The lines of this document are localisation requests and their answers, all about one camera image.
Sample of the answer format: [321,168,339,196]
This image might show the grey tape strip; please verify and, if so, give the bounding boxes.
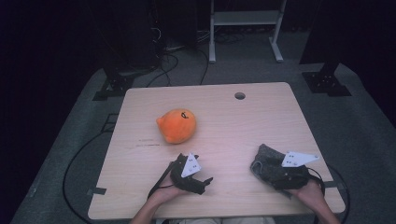
[86,186,107,197]
[323,180,347,189]

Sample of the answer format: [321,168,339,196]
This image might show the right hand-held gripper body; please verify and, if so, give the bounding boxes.
[270,150,320,191]

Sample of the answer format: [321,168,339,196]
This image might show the person's right hand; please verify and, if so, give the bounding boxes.
[288,179,325,213]

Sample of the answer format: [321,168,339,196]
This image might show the thin black floor cable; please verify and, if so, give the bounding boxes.
[198,48,210,86]

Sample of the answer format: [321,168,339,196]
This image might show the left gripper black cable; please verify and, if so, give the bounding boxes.
[147,161,177,200]

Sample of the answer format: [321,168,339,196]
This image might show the person's left hand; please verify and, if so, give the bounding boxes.
[148,174,190,204]

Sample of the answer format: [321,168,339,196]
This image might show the orange plush toy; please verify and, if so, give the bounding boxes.
[155,107,197,145]

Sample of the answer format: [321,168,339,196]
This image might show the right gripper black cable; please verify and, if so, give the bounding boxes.
[306,167,327,195]

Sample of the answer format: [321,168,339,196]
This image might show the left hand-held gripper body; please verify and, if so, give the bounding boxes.
[169,152,209,196]

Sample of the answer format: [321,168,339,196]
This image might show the long black floor cable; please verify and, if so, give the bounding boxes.
[62,130,110,224]

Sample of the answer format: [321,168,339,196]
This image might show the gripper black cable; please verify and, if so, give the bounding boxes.
[147,161,177,200]
[306,167,327,195]

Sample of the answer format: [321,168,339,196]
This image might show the white metal stand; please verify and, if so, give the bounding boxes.
[208,0,288,64]

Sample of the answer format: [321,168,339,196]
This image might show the looped black floor cable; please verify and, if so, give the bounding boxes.
[145,50,180,89]

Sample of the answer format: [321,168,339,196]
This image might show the black stand base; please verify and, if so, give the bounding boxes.
[300,60,353,98]
[92,66,135,102]

